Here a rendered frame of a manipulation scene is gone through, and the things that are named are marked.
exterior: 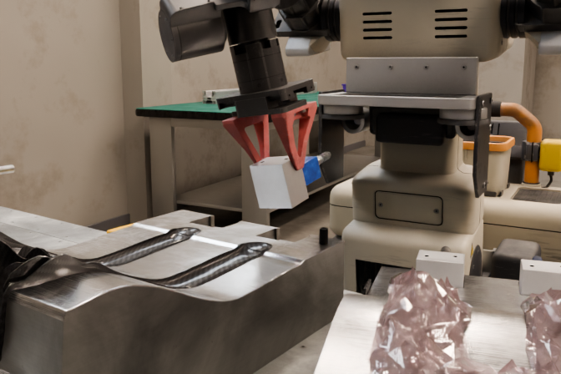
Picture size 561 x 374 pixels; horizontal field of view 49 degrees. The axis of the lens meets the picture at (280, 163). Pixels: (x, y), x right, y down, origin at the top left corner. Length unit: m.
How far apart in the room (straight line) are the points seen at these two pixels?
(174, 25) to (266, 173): 0.20
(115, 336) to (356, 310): 0.19
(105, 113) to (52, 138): 0.45
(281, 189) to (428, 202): 0.43
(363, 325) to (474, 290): 0.22
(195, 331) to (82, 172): 3.46
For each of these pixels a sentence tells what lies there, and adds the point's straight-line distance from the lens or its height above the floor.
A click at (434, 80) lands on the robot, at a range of 1.03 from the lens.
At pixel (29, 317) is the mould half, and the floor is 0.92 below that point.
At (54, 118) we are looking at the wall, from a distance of 3.80.
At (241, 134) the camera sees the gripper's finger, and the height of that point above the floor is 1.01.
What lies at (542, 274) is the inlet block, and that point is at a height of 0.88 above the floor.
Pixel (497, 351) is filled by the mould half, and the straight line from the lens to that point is 0.48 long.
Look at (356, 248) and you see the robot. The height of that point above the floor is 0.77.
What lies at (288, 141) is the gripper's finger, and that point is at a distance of 0.69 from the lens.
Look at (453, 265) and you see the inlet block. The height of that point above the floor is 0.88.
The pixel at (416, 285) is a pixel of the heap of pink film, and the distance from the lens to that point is 0.49.
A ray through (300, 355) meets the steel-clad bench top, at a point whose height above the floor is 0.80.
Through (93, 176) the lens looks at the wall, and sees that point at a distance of 4.04.
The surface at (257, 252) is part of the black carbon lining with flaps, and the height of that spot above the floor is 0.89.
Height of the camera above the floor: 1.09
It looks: 9 degrees down
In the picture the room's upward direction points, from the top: straight up
